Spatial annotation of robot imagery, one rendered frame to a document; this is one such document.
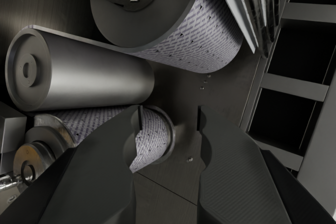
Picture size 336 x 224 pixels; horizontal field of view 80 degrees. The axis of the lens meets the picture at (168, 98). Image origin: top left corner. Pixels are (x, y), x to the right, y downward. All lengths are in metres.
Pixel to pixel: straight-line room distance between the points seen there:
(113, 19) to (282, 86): 0.38
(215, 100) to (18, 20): 0.52
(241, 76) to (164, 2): 0.32
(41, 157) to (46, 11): 0.47
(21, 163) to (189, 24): 0.27
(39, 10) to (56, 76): 0.38
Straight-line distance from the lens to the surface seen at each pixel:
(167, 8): 0.21
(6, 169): 0.44
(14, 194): 0.64
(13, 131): 0.34
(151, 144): 0.41
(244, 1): 0.19
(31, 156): 0.31
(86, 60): 0.34
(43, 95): 0.32
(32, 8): 0.66
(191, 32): 0.22
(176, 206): 0.63
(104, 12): 0.26
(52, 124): 0.30
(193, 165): 0.56
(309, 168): 0.52
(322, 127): 0.51
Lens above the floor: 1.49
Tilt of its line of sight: 26 degrees down
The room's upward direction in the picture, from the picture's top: 108 degrees clockwise
